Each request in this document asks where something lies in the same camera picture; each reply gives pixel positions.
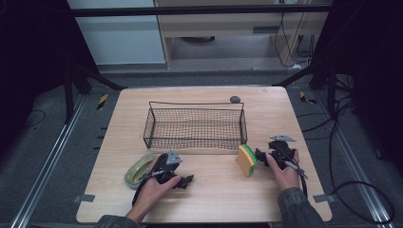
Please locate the small white plug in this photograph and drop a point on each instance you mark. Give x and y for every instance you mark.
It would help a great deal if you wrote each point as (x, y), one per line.
(296, 66)

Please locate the grey tape piece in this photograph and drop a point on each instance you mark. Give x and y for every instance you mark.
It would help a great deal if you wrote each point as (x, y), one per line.
(323, 198)
(84, 198)

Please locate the small grey round object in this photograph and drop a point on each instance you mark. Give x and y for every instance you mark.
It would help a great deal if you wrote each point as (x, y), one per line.
(235, 99)

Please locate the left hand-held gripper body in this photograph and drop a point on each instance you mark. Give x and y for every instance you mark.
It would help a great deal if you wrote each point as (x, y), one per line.
(164, 167)

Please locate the yellow green sponge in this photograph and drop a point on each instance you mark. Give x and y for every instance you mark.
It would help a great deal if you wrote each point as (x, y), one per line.
(245, 161)

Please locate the dark curtain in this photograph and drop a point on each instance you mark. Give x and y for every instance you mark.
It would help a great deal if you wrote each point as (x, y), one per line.
(31, 47)
(374, 63)

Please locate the light wooden desk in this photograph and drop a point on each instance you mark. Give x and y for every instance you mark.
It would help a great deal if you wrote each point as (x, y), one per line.
(221, 27)

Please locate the person's left hand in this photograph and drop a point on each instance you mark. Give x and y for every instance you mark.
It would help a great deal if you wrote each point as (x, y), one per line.
(155, 190)

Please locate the yellow black floor tape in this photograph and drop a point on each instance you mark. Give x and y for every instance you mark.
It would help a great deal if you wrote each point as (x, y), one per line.
(102, 101)
(305, 98)

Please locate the black metal stand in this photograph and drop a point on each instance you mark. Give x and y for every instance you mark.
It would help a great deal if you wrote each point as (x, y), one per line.
(69, 95)
(331, 91)

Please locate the green soap dish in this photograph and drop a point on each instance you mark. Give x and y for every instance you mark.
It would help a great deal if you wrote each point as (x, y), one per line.
(138, 172)

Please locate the black horizontal frame bar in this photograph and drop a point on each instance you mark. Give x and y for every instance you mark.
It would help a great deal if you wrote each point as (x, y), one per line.
(190, 11)

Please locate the person's right hand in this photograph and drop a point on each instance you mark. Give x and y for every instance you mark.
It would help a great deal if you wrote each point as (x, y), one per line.
(286, 177)

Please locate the aluminium floor rail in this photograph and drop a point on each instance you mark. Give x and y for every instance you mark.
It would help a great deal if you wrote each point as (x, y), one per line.
(364, 177)
(47, 164)

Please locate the white cabinet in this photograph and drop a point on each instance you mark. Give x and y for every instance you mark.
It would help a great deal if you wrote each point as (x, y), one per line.
(120, 38)

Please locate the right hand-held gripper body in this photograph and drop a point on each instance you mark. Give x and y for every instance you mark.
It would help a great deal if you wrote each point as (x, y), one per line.
(280, 153)

